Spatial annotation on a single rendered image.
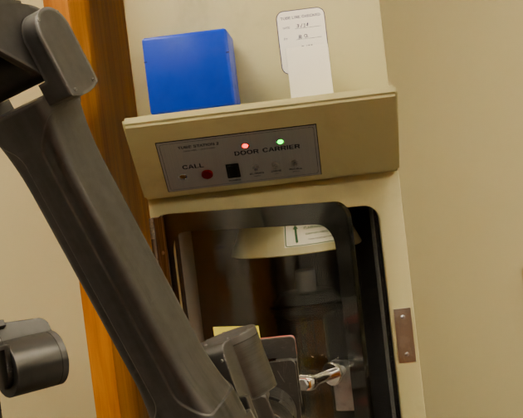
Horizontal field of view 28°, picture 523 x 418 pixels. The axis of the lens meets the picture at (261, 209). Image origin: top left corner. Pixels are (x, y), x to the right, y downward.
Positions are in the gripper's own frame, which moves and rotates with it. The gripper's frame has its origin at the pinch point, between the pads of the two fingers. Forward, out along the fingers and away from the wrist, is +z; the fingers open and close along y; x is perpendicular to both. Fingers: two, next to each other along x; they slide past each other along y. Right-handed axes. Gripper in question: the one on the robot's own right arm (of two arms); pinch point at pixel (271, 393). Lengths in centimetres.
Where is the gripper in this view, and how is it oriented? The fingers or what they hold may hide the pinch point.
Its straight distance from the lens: 113.0
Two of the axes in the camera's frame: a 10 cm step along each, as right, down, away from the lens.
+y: -1.1, -9.9, -0.4
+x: -9.9, 1.1, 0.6
